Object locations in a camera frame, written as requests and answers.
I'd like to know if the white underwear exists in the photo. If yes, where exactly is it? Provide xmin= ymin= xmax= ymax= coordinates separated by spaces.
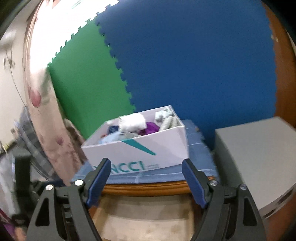
xmin=118 ymin=113 xmax=147 ymax=133

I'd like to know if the wooden drawer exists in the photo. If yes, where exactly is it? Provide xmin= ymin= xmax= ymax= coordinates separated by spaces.
xmin=90 ymin=194 xmax=202 ymax=240

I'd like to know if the purple underwear in box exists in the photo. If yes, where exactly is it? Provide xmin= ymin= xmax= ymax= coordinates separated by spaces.
xmin=137 ymin=122 xmax=159 ymax=136

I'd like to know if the purple patterned garment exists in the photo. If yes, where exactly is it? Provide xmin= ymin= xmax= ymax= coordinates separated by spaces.
xmin=0 ymin=210 xmax=26 ymax=241

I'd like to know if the brown wooden nightstand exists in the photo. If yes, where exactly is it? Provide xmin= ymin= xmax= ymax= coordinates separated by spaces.
xmin=89 ymin=0 xmax=296 ymax=241

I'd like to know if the grey box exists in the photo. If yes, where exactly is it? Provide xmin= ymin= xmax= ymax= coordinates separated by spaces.
xmin=214 ymin=117 xmax=295 ymax=218

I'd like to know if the blue checked cloth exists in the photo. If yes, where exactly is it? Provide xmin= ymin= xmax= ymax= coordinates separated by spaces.
xmin=70 ymin=119 xmax=220 ymax=185

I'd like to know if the grey striped blanket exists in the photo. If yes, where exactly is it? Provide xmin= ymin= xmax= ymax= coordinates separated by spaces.
xmin=15 ymin=106 xmax=61 ymax=181

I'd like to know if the white cardboard box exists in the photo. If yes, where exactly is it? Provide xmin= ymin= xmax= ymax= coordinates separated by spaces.
xmin=81 ymin=105 xmax=189 ymax=176

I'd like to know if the white ribbed rolled sock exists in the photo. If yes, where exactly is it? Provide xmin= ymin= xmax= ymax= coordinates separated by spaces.
xmin=159 ymin=115 xmax=174 ymax=132

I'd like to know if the green foam mat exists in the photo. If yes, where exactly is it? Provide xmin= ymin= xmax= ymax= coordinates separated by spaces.
xmin=48 ymin=21 xmax=135 ymax=138

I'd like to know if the blue foam mat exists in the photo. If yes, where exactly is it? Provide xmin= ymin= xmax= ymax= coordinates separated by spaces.
xmin=95 ymin=1 xmax=276 ymax=147

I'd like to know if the pink floral bedding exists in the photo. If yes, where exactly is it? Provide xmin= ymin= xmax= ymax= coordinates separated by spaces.
xmin=23 ymin=1 xmax=86 ymax=186

